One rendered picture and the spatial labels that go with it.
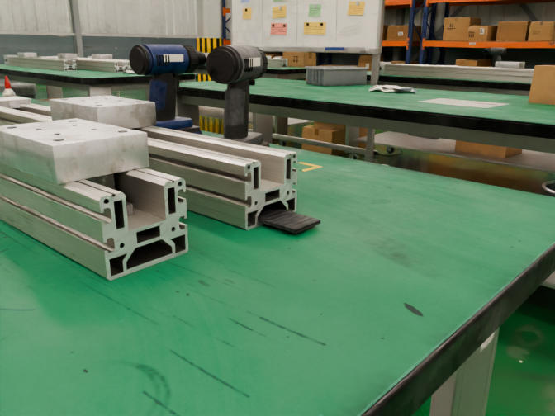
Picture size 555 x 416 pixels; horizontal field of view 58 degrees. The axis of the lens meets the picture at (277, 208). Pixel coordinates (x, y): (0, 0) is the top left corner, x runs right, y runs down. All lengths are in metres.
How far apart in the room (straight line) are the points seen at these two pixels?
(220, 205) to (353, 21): 3.17
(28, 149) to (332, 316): 0.36
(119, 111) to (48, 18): 12.48
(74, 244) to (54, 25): 12.87
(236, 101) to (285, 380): 0.57
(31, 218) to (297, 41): 3.54
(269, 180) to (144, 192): 0.19
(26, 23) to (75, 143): 12.60
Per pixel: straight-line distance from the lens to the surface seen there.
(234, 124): 0.85
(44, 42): 13.25
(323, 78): 2.93
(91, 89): 3.74
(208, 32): 9.17
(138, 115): 0.89
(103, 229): 0.50
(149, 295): 0.48
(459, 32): 10.79
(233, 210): 0.63
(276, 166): 0.66
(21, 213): 0.67
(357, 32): 3.72
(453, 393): 0.82
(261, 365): 0.38
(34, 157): 0.58
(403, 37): 11.29
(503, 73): 3.84
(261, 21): 4.33
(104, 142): 0.56
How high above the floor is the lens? 1.00
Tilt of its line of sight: 18 degrees down
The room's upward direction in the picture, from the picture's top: 1 degrees clockwise
